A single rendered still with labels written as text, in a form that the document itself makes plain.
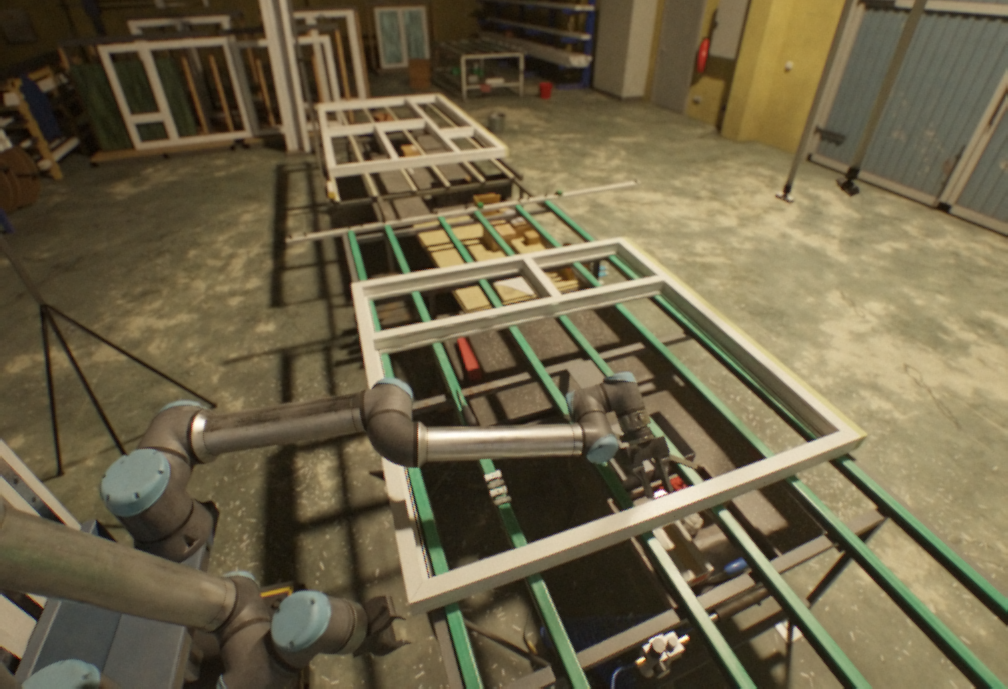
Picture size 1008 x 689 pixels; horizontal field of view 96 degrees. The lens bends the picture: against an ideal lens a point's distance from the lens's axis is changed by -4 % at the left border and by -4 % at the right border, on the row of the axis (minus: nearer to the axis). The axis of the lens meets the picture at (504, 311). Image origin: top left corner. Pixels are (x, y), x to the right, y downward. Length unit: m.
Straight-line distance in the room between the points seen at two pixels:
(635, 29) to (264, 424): 10.13
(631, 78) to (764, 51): 3.21
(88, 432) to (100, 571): 2.78
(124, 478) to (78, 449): 2.12
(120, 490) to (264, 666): 0.61
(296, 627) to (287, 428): 0.59
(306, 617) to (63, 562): 0.36
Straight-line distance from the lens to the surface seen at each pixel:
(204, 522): 1.60
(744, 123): 8.69
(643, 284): 2.33
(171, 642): 1.51
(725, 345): 2.16
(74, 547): 0.90
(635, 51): 10.88
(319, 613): 0.99
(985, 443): 3.87
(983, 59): 7.24
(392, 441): 1.26
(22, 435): 3.93
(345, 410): 1.38
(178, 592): 1.01
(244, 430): 1.48
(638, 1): 10.78
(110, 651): 1.57
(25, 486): 1.41
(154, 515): 1.49
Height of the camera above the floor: 2.12
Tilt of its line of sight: 35 degrees down
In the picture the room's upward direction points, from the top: straight up
